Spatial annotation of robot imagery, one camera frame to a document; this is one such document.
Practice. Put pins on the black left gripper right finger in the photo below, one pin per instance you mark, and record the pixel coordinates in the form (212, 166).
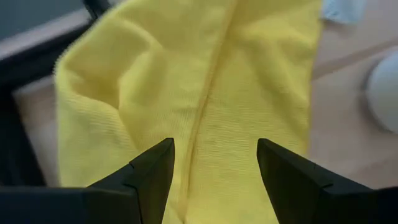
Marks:
(304, 196)

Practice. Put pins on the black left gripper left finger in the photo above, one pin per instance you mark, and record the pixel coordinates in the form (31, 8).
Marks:
(124, 199)

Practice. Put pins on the yellow microfiber towel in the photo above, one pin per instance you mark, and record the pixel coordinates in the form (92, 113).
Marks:
(217, 77)

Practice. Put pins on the light blue microfiber towel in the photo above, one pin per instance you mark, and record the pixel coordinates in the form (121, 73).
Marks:
(343, 11)

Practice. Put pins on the white round object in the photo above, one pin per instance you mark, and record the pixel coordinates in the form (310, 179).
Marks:
(387, 93)

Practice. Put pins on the black table frame rail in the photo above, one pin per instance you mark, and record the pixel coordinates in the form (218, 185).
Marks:
(18, 68)

